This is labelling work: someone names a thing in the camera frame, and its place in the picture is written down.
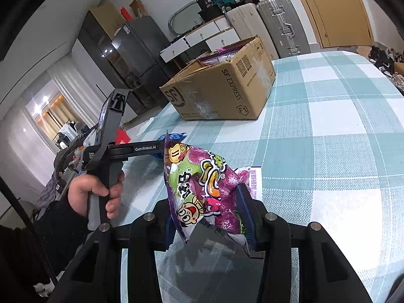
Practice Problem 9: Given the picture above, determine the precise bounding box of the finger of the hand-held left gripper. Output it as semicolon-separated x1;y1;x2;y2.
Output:
106;141;167;162

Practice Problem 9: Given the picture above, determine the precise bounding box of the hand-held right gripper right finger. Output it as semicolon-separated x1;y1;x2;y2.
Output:
235;184;373;303

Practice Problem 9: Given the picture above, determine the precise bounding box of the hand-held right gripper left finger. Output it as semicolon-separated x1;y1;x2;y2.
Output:
47;199;178;303

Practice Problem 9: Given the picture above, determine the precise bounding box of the blue cookie packet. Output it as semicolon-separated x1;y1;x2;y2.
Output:
157;132;187;143

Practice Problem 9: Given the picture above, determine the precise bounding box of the purple green candy bag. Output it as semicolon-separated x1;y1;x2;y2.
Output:
162;131;262;255

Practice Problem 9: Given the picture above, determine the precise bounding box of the brown cardboard box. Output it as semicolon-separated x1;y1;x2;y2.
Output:
159;35;276;120

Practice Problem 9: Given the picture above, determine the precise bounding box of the large purple candy bag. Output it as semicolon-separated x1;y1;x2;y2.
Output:
202;47;243;67

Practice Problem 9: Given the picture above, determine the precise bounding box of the person's left forearm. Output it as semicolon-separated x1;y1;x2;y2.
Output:
0;196;92;303

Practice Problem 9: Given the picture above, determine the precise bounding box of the person's left hand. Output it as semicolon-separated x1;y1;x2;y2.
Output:
67;171;125;220

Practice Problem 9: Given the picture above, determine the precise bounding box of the red gift bag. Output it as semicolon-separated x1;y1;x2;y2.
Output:
115;128;131;146

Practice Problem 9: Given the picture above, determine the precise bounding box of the white marble side table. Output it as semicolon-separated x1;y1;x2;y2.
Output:
121;107;171;146

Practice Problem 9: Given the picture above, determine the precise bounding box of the clothes rack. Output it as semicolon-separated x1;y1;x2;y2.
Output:
55;120;86;149

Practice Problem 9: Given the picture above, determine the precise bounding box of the white sheer curtain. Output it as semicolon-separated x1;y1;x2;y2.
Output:
47;66;105;127

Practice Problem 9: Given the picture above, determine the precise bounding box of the white wardrobe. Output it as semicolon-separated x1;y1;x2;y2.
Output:
71;41;108;102

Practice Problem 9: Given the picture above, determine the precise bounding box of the dark jacket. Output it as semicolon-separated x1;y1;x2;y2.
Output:
52;139;86;193

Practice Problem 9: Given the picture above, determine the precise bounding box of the dark glass cabinet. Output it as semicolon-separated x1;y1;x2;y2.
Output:
77;10;139;114

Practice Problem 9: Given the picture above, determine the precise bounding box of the dark grey fridge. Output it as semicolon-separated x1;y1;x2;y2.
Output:
111;15;172;117

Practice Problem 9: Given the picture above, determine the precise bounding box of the tall tan cardboard box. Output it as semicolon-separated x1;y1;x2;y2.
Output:
90;2;127;38

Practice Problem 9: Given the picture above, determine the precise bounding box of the brown paper bag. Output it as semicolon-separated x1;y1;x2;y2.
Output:
129;0;149;19

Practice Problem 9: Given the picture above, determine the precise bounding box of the white dresser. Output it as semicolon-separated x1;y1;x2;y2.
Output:
160;16;242;70

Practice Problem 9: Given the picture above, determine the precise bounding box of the oval metal-framed mirror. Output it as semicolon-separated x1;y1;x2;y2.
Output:
168;2;203;35

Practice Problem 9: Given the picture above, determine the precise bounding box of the black storage box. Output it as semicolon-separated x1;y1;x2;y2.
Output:
197;5;225;22

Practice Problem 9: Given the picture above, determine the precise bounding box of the cream suitcase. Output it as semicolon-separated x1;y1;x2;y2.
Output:
225;3;280;60

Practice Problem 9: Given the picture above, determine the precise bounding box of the silver suitcase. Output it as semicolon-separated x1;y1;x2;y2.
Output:
256;0;311;58

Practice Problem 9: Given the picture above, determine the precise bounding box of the pile of dark shoes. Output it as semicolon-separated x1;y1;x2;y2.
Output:
368;46;404;95

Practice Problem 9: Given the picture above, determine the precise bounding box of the wooden door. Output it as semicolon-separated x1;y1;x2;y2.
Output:
286;0;374;48

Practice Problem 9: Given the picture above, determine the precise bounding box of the black cable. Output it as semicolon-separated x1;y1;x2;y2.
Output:
0;177;60;286

